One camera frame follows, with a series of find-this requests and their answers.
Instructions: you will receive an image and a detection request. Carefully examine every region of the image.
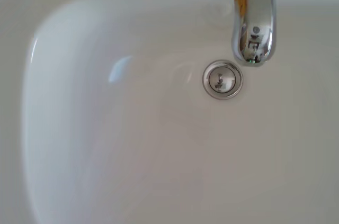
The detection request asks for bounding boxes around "chrome sink drain stopper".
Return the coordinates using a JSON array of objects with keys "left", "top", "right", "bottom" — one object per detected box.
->
[{"left": 202, "top": 59, "right": 244, "bottom": 101}]

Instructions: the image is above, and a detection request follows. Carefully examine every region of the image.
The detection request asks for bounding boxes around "white ceramic sink basin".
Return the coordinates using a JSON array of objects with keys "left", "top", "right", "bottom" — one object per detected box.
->
[{"left": 0, "top": 0, "right": 339, "bottom": 224}]

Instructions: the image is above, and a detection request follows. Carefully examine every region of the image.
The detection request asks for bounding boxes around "chrome faucet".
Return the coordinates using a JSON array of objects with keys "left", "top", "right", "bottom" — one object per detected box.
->
[{"left": 176, "top": 0, "right": 316, "bottom": 68}]

